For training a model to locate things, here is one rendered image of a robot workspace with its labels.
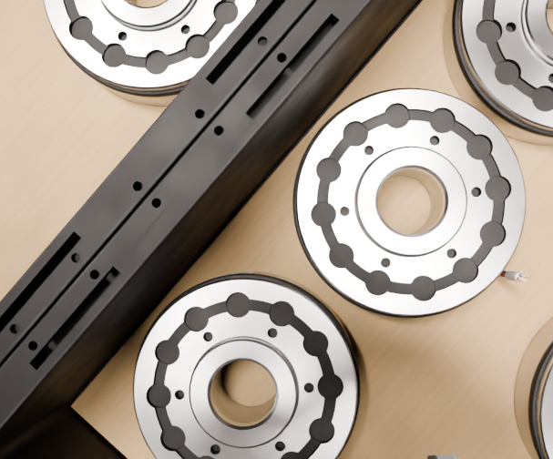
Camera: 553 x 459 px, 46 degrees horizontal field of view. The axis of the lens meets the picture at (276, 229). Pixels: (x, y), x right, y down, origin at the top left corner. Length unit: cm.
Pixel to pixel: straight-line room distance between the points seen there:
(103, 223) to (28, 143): 13
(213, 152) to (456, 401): 18
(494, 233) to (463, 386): 8
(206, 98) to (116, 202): 5
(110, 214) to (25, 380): 7
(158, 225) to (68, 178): 12
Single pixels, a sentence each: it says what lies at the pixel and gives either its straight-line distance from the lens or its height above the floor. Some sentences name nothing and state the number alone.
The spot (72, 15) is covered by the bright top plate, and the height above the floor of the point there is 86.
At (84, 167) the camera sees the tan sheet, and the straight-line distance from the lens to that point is 35.
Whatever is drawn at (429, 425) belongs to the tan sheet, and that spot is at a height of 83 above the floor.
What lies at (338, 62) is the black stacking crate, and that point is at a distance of 27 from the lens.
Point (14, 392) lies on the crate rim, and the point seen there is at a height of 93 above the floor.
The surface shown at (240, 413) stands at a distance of 32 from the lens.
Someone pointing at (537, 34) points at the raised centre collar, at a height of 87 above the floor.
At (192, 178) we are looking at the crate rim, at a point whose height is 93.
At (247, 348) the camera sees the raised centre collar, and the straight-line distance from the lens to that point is 29.
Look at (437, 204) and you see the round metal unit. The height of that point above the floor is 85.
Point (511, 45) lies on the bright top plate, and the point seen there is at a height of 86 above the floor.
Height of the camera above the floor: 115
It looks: 86 degrees down
